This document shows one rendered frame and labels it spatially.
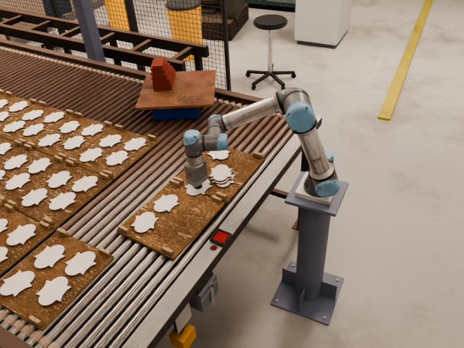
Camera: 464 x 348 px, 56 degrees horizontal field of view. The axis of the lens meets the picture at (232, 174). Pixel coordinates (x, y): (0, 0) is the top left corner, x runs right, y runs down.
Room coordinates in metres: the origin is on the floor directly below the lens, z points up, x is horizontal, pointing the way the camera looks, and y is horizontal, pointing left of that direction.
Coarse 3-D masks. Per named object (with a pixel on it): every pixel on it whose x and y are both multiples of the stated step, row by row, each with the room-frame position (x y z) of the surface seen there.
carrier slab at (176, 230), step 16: (160, 192) 1.73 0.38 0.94; (176, 192) 1.72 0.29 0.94; (144, 208) 1.61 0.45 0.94; (176, 208) 1.60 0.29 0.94; (192, 208) 1.59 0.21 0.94; (208, 208) 1.58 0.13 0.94; (128, 224) 1.50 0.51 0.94; (160, 224) 1.49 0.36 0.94; (176, 224) 1.48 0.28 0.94; (192, 224) 1.48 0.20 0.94; (144, 240) 1.39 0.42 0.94; (160, 240) 1.39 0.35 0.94; (176, 240) 1.38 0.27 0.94; (192, 240) 1.39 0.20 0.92; (176, 256) 1.29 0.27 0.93
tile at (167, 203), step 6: (162, 198) 1.67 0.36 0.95; (168, 198) 1.66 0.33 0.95; (174, 198) 1.66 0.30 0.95; (156, 204) 1.62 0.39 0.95; (162, 204) 1.62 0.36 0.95; (168, 204) 1.62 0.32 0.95; (174, 204) 1.62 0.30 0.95; (156, 210) 1.58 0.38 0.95; (162, 210) 1.58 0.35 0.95; (168, 210) 1.58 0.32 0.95
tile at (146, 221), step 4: (148, 212) 1.57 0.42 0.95; (136, 216) 1.55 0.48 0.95; (140, 216) 1.55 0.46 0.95; (144, 216) 1.54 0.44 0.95; (148, 216) 1.54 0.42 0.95; (152, 216) 1.54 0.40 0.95; (136, 220) 1.52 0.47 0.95; (140, 220) 1.52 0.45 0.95; (144, 220) 1.52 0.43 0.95; (148, 220) 1.51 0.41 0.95; (152, 220) 1.51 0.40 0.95; (156, 220) 1.51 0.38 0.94; (132, 224) 1.49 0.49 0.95; (136, 224) 1.49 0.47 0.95; (140, 224) 1.49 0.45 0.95; (144, 224) 1.49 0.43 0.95; (148, 224) 1.49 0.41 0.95; (152, 224) 1.48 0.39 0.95; (136, 228) 1.47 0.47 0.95; (140, 228) 1.47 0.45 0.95; (144, 228) 1.46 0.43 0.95; (148, 228) 1.46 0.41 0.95; (152, 228) 1.46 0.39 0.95; (140, 232) 1.44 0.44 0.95; (144, 232) 1.44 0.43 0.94
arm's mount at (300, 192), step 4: (308, 172) 1.86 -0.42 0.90; (304, 176) 1.83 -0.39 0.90; (300, 184) 1.76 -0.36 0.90; (300, 188) 1.73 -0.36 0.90; (296, 192) 1.70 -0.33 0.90; (300, 192) 1.70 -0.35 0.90; (304, 192) 1.70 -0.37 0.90; (296, 196) 1.70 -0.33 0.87; (300, 196) 1.69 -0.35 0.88; (304, 196) 1.68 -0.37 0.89; (308, 196) 1.67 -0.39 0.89; (312, 196) 1.67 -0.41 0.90; (332, 196) 1.66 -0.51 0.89; (312, 200) 1.66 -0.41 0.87; (316, 200) 1.65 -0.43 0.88; (320, 200) 1.64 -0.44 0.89; (324, 200) 1.63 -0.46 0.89; (328, 200) 1.63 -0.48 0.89; (328, 204) 1.62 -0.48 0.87
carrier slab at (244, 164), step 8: (208, 152) 2.06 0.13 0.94; (232, 152) 2.04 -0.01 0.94; (240, 152) 2.04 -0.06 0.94; (208, 160) 1.98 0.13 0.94; (216, 160) 1.97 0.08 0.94; (224, 160) 1.97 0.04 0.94; (232, 160) 1.96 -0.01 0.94; (240, 160) 1.96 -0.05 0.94; (248, 160) 1.95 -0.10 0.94; (256, 160) 1.95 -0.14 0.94; (208, 168) 1.90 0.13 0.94; (240, 168) 1.88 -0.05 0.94; (248, 168) 1.88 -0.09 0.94; (256, 168) 1.88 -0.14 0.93; (184, 176) 1.85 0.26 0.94; (208, 176) 1.84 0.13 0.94; (240, 176) 1.82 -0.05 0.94; (248, 176) 1.81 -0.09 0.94; (184, 184) 1.78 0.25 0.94; (232, 184) 1.75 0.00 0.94; (240, 184) 1.75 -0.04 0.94; (208, 192) 1.70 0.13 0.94; (216, 192) 1.70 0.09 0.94; (224, 192) 1.70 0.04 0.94; (232, 192) 1.69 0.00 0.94; (224, 200) 1.63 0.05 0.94
